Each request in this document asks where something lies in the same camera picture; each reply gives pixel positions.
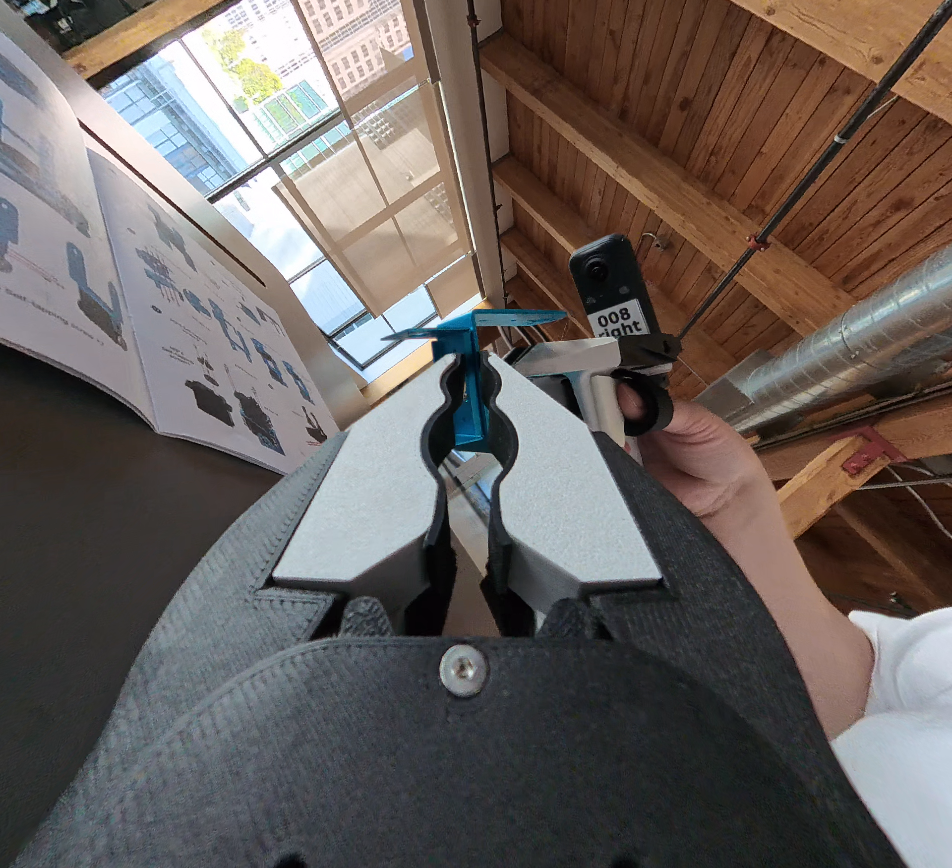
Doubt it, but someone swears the silver ventilation duct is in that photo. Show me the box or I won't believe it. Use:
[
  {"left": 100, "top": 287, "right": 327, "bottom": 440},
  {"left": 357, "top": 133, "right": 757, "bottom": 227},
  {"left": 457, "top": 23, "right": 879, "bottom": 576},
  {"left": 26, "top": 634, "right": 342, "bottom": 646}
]
[{"left": 695, "top": 243, "right": 952, "bottom": 437}]

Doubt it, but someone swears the person's right hand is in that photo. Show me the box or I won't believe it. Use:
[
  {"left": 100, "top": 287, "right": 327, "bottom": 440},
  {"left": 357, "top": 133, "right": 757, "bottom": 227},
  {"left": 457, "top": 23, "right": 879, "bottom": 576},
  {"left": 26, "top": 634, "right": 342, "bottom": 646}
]
[{"left": 617, "top": 386, "right": 776, "bottom": 521}]

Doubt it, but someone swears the translucent roller shade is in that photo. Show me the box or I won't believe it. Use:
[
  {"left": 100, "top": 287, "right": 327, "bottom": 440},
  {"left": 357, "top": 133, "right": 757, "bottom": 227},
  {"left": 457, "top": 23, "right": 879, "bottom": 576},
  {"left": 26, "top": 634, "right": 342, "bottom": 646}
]
[{"left": 271, "top": 83, "right": 478, "bottom": 320}]

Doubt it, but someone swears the light grey panel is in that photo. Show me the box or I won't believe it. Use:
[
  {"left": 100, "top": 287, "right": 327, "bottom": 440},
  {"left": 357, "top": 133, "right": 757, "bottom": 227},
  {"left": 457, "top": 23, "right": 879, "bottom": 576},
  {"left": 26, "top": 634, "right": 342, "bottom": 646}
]
[{"left": 0, "top": 0, "right": 369, "bottom": 430}]

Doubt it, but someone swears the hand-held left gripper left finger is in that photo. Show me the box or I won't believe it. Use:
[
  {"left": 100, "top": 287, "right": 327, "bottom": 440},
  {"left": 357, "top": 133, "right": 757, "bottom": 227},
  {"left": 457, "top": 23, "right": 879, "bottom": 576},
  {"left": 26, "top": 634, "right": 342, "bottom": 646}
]
[{"left": 271, "top": 355, "right": 456, "bottom": 634}]

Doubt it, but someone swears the person's right forearm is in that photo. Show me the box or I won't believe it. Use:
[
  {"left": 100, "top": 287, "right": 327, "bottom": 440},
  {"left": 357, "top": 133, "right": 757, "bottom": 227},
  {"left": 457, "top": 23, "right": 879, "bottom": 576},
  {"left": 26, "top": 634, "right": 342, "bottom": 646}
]
[{"left": 699, "top": 466, "right": 877, "bottom": 739}]

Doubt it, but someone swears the wide blue metal bracket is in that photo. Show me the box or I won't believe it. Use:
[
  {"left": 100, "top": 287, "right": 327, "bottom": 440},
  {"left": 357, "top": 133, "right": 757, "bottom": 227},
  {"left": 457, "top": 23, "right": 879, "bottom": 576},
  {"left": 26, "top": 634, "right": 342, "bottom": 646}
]
[{"left": 430, "top": 321, "right": 498, "bottom": 451}]

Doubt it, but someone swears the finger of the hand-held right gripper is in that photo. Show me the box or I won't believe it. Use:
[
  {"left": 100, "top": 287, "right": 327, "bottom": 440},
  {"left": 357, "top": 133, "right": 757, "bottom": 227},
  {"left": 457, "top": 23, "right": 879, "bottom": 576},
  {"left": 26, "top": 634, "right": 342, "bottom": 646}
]
[{"left": 513, "top": 341, "right": 623, "bottom": 379}]

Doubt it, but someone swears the large window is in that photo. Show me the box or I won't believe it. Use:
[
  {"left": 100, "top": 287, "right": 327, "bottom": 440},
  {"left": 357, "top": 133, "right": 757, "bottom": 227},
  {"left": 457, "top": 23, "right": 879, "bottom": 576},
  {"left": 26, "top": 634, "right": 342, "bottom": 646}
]
[{"left": 100, "top": 0, "right": 484, "bottom": 372}]

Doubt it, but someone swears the black ceiling pipe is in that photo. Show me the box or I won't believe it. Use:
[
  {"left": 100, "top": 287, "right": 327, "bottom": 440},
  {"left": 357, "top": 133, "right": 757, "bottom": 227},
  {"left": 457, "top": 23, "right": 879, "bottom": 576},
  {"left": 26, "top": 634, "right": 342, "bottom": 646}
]
[{"left": 677, "top": 0, "right": 952, "bottom": 342}]

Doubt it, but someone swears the assembly instruction sheet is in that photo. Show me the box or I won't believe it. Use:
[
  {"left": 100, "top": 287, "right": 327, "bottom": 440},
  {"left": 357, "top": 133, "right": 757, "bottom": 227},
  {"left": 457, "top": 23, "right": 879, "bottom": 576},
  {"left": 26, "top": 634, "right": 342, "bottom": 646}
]
[{"left": 0, "top": 27, "right": 342, "bottom": 476}]

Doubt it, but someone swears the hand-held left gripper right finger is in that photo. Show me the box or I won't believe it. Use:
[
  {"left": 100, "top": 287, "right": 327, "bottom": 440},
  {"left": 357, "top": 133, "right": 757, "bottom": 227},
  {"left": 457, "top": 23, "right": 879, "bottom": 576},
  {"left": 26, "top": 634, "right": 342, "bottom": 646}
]
[{"left": 483, "top": 353, "right": 665, "bottom": 634}]

